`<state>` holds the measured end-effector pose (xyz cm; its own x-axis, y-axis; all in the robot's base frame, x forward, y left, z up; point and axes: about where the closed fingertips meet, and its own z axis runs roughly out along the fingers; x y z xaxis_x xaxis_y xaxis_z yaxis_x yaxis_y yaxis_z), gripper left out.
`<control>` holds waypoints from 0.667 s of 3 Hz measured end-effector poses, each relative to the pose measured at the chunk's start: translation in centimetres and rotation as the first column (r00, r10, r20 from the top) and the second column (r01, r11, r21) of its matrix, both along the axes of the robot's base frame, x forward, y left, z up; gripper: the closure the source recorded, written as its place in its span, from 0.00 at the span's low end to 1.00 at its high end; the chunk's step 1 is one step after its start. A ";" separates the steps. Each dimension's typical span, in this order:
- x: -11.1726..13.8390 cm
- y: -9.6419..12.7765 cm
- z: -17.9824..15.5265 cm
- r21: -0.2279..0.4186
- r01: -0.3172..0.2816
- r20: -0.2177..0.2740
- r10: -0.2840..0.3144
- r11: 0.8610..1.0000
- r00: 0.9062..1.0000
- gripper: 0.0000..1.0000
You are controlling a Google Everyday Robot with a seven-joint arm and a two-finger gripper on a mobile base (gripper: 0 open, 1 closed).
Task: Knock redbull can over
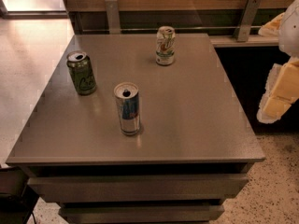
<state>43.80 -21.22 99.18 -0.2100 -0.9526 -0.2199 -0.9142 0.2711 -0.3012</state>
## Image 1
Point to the upper grey drawer front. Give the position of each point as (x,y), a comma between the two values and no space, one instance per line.
(137,188)

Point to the grey drawer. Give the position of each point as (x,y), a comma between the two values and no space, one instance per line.
(141,214)
(137,188)

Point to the blue silver redbull can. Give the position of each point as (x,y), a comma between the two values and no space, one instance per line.
(127,101)

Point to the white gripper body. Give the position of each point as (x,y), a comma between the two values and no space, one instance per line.
(290,32)

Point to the metal wall bracket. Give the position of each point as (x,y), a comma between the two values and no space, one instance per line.
(113,16)
(242,31)

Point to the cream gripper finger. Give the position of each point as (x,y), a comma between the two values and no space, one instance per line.
(272,27)
(281,91)

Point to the black object at lower left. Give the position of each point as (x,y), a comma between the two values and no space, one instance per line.
(17,199)

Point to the white 7up can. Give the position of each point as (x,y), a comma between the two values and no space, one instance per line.
(165,52)

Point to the grey drawer cabinet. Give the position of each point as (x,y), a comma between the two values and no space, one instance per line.
(191,122)

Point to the green soda can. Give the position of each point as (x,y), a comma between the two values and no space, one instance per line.
(81,72)

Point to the right metal wall bracket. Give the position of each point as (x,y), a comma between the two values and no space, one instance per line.
(242,31)

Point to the lower grey drawer front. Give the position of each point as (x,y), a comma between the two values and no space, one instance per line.
(141,214)

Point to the left metal wall bracket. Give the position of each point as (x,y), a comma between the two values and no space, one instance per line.
(113,16)

